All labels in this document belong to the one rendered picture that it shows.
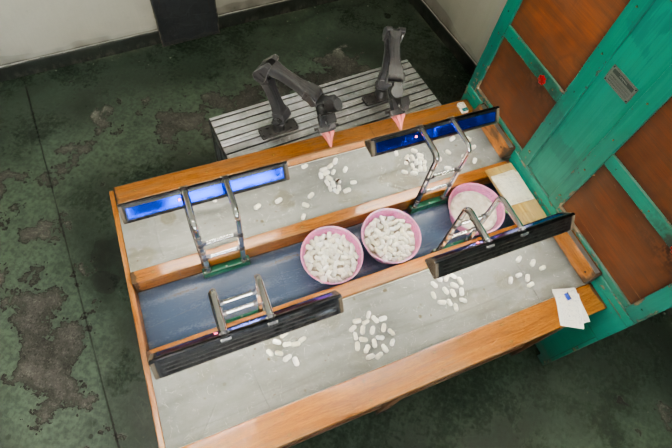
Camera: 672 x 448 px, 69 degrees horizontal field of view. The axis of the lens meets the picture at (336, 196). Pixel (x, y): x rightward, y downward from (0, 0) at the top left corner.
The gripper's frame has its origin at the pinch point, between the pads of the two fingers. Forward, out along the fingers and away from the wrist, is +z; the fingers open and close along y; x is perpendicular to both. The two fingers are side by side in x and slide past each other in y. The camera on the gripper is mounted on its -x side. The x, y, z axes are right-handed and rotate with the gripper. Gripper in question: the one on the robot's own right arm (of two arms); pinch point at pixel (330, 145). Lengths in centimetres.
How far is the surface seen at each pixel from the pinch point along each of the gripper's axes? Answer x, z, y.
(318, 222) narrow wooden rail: -13.0, 29.8, -17.1
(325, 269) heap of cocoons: -25, 47, -22
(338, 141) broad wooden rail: 11.8, 0.5, 7.9
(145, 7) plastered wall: 160, -107, -60
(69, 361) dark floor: 47, 77, -145
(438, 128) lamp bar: -31.2, 1.3, 38.4
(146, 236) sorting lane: 0, 17, -87
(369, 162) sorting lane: 4.4, 13.3, 18.5
